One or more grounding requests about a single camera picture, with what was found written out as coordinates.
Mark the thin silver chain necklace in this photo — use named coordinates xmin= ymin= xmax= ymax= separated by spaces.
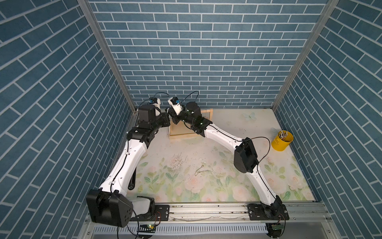
xmin=194 ymin=165 xmax=213 ymax=177

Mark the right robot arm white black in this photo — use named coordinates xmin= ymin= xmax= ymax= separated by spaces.
xmin=166 ymin=97 xmax=283 ymax=218

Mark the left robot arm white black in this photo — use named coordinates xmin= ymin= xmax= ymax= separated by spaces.
xmin=86 ymin=103 xmax=170 ymax=228

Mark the wooden jewelry display stand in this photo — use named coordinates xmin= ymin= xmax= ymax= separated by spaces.
xmin=169 ymin=109 xmax=213 ymax=140

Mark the floral table mat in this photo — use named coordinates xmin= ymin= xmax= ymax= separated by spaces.
xmin=127 ymin=109 xmax=314 ymax=203

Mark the black stapler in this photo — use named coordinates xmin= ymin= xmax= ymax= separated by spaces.
xmin=128 ymin=169 xmax=136 ymax=191

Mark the left green circuit board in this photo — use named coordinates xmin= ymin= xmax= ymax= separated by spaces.
xmin=138 ymin=225 xmax=157 ymax=234

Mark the green circuit board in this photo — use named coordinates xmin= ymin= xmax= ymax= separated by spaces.
xmin=138 ymin=225 xmax=157 ymax=234
xmin=271 ymin=224 xmax=285 ymax=231

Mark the yellow cup with pens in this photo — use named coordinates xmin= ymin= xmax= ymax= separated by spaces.
xmin=271 ymin=130 xmax=294 ymax=151

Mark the right green circuit board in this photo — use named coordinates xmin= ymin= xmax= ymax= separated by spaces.
xmin=271 ymin=224 xmax=285 ymax=231

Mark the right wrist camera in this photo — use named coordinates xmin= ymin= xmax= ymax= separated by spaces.
xmin=168 ymin=97 xmax=184 ymax=115

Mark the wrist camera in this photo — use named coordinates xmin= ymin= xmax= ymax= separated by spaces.
xmin=149 ymin=97 xmax=161 ymax=116
xmin=168 ymin=97 xmax=184 ymax=115

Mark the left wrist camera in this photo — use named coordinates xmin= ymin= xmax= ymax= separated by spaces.
xmin=149 ymin=97 xmax=161 ymax=116

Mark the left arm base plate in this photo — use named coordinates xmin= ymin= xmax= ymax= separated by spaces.
xmin=130 ymin=204 xmax=170 ymax=222

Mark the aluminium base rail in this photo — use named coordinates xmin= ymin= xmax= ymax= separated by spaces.
xmin=128 ymin=202 xmax=332 ymax=224

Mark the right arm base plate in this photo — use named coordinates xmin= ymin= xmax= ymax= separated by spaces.
xmin=247 ymin=203 xmax=289 ymax=221

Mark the white slotted cable duct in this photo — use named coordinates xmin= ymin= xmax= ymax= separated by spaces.
xmin=93 ymin=223 xmax=269 ymax=236

